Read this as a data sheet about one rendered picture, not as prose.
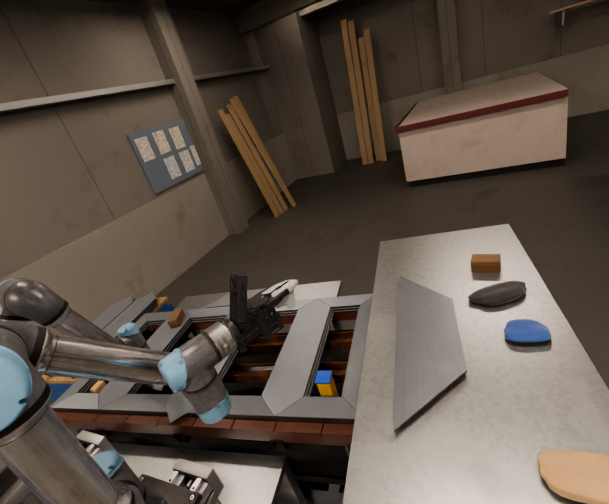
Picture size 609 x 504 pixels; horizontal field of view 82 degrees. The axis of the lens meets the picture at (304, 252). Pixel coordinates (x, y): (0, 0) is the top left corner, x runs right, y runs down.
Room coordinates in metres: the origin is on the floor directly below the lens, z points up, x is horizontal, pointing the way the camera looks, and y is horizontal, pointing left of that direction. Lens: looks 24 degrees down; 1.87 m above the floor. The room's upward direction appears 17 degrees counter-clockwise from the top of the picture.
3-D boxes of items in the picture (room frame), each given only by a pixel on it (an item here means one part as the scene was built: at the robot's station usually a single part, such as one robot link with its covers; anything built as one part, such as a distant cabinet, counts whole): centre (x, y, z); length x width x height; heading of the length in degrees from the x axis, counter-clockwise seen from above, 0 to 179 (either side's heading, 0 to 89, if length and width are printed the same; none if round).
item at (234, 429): (1.10, 0.70, 0.80); 1.62 x 0.04 x 0.06; 68
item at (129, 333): (1.29, 0.80, 1.15); 0.09 x 0.08 x 0.11; 140
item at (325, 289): (2.02, 0.44, 0.73); 1.20 x 0.26 x 0.03; 68
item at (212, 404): (0.62, 0.30, 1.34); 0.11 x 0.08 x 0.11; 34
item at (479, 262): (1.15, -0.67, 1.07); 0.10 x 0.06 x 0.05; 54
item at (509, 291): (0.97, -0.60, 1.06); 0.20 x 0.10 x 0.03; 88
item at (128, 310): (2.08, 1.40, 0.82); 0.80 x 0.40 x 0.06; 158
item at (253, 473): (1.06, 0.93, 0.66); 1.30 x 0.20 x 0.03; 68
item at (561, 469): (0.38, -0.39, 1.07); 0.16 x 0.10 x 0.04; 59
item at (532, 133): (5.94, -3.43, 0.49); 2.65 x 2.11 x 0.98; 150
